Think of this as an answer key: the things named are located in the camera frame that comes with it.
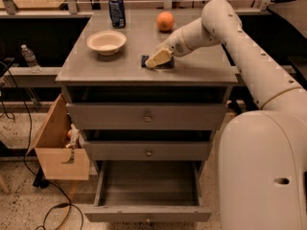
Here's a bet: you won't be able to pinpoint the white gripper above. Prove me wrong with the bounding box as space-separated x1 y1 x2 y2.
145 28 192 68

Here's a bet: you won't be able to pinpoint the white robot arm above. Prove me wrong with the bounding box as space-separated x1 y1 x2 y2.
145 0 307 230

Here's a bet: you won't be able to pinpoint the grey drawer cabinet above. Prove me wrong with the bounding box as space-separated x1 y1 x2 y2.
57 10 237 166

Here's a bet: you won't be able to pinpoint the grey top drawer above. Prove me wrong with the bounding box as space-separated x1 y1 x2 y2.
67 103 226 130

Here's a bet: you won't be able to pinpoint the grey middle drawer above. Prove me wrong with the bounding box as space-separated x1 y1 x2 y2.
83 130 212 161

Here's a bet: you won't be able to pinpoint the grey open bottom drawer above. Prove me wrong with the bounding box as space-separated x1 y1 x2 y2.
84 161 212 222

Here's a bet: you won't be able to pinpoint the orange fruit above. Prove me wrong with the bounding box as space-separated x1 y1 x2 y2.
156 11 175 32

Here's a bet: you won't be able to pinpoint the white paper bowl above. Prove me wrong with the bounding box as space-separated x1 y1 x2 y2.
86 31 127 56

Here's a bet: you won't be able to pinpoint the blue soda can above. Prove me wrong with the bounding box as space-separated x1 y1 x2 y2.
108 0 126 29

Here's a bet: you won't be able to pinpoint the items inside cardboard box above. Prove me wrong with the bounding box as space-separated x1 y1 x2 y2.
65 125 80 149

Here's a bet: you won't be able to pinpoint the clear plastic water bottle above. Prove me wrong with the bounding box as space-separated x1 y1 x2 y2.
21 44 41 74

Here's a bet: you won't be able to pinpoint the cardboard box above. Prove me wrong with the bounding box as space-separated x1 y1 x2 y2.
28 95 90 180

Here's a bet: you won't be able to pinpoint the black floor cable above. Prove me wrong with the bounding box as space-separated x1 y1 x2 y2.
0 60 84 230

